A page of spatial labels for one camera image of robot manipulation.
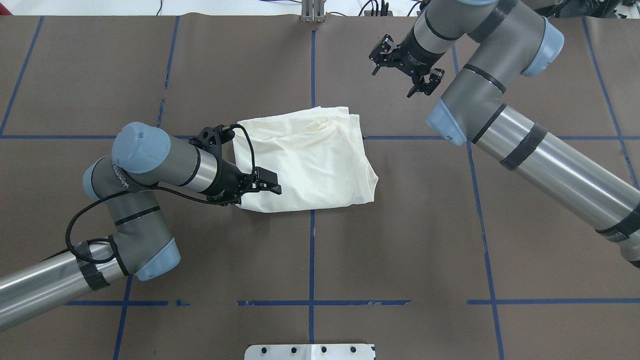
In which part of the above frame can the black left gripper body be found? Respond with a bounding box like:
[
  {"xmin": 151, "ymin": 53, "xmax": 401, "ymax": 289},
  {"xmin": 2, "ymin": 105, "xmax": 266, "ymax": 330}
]
[{"xmin": 212, "ymin": 160, "xmax": 258, "ymax": 205}]

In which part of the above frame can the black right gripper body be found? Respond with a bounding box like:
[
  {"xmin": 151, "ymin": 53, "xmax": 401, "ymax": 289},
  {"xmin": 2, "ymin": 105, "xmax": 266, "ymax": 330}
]
[{"xmin": 388, "ymin": 30, "xmax": 435, "ymax": 77}]

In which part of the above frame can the cream long sleeve cat shirt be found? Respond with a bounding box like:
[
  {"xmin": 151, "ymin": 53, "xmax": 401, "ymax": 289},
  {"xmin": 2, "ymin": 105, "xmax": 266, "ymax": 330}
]
[{"xmin": 232, "ymin": 106, "xmax": 378, "ymax": 214}]

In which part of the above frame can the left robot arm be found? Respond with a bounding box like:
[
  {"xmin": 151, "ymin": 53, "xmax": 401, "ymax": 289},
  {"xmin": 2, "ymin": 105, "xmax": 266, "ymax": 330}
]
[{"xmin": 1, "ymin": 121, "xmax": 282, "ymax": 331}]

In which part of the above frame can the blue tape line right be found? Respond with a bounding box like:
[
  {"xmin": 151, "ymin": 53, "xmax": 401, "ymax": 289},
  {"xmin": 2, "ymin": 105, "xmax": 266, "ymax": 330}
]
[{"xmin": 450, "ymin": 45, "xmax": 505, "ymax": 360}]

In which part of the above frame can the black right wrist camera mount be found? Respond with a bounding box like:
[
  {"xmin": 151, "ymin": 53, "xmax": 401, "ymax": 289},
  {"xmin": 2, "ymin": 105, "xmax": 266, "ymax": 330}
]
[{"xmin": 406, "ymin": 68, "xmax": 446, "ymax": 98}]

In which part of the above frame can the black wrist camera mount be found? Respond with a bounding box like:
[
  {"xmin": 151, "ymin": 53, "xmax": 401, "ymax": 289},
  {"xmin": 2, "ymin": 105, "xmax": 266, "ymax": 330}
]
[
  {"xmin": 188, "ymin": 125, "xmax": 236, "ymax": 157},
  {"xmin": 406, "ymin": 68, "xmax": 446, "ymax": 98}
]

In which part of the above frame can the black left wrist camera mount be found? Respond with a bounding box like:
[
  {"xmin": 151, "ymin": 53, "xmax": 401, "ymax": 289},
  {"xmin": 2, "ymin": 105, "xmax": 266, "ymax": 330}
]
[{"xmin": 188, "ymin": 125, "xmax": 236, "ymax": 157}]

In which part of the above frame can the grey aluminium post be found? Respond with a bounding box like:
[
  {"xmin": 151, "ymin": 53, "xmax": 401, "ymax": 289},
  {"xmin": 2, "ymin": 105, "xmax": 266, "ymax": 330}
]
[{"xmin": 301, "ymin": 0, "xmax": 326, "ymax": 23}]

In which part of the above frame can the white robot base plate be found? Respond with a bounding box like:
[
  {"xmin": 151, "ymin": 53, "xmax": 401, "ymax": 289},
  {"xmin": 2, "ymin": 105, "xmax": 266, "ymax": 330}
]
[{"xmin": 244, "ymin": 343, "xmax": 377, "ymax": 360}]

